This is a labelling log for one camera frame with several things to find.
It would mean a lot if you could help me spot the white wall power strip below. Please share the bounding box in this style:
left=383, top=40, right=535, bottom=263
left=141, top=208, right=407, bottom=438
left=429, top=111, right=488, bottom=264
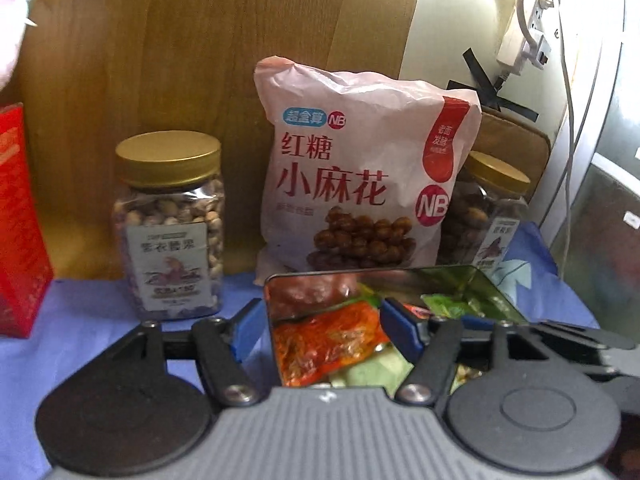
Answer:
left=495, top=0, right=554, bottom=80

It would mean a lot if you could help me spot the pale nut jar gold lid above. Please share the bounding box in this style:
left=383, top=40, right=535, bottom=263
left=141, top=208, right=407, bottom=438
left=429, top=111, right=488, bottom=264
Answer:
left=113, top=130, right=226, bottom=322

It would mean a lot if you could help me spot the large pink snack bag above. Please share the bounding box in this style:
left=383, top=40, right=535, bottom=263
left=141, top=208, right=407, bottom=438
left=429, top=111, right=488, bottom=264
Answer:
left=253, top=55, right=483, bottom=287

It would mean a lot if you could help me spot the brown leather cushion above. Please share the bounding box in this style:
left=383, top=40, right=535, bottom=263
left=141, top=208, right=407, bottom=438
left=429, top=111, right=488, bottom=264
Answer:
left=479, top=109, right=552, bottom=187

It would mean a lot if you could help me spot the short black tape strip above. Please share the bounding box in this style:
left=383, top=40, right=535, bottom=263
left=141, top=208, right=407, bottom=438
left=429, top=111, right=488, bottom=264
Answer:
left=461, top=46, right=494, bottom=82

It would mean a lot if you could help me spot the pale green snack packet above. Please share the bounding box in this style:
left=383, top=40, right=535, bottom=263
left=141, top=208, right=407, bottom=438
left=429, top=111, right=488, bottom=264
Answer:
left=327, top=352, right=418, bottom=390

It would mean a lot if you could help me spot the blue printed bedsheet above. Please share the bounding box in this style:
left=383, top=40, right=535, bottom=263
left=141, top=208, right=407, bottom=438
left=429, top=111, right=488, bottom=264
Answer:
left=0, top=221, right=601, bottom=480

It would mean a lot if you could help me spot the red gift box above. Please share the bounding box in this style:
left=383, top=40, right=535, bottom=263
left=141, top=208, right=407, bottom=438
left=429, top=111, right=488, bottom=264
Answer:
left=0, top=102, right=56, bottom=339

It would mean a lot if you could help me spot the thin white cable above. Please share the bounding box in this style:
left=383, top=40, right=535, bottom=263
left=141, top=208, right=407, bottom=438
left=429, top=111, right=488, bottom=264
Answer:
left=554, top=4, right=577, bottom=283

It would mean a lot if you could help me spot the thick white power cable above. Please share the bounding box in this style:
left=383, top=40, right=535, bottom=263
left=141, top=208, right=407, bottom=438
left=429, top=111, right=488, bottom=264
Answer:
left=509, top=0, right=540, bottom=48

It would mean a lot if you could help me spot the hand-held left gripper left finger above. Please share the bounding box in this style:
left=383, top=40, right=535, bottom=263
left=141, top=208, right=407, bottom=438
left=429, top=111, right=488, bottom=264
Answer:
left=112, top=298, right=267, bottom=407

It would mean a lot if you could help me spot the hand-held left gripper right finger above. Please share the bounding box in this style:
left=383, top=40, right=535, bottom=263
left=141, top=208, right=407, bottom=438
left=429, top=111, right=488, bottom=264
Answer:
left=379, top=297, right=550, bottom=407

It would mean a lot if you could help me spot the yellow nut packet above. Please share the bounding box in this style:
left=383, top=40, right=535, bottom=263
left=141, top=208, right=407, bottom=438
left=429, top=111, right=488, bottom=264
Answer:
left=450, top=364, right=482, bottom=395

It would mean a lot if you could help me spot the wooden headboard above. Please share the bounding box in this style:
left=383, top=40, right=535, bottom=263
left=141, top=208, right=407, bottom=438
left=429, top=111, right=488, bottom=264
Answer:
left=10, top=0, right=426, bottom=281

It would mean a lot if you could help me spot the long black tape strip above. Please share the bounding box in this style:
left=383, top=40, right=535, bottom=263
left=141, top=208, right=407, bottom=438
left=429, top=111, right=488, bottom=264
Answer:
left=446, top=79, right=542, bottom=124

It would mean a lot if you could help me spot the orange-red spicy snack packet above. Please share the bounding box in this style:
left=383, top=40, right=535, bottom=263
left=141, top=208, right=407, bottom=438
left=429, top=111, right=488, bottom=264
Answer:
left=273, top=301, right=397, bottom=389

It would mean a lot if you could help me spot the black tin box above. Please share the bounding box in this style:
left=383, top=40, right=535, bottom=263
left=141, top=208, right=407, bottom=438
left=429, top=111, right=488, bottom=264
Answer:
left=263, top=264, right=532, bottom=390

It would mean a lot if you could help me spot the clear green pickled vegetable packet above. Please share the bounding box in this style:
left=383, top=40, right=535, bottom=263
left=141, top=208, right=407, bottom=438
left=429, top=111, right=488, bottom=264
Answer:
left=421, top=291, right=482, bottom=320

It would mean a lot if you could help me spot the white and pink plush toy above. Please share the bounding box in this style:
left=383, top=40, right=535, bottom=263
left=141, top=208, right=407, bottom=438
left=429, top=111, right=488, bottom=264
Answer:
left=0, top=0, right=49, bottom=92

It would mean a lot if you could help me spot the brown nut jar gold lid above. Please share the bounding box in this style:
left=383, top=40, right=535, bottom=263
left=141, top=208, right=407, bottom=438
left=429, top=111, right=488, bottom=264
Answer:
left=439, top=150, right=533, bottom=282

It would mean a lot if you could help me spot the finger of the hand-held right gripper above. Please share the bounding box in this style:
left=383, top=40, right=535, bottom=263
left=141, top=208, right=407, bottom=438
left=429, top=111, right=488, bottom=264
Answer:
left=589, top=361, right=640, bottom=397
left=529, top=320, right=639, bottom=354

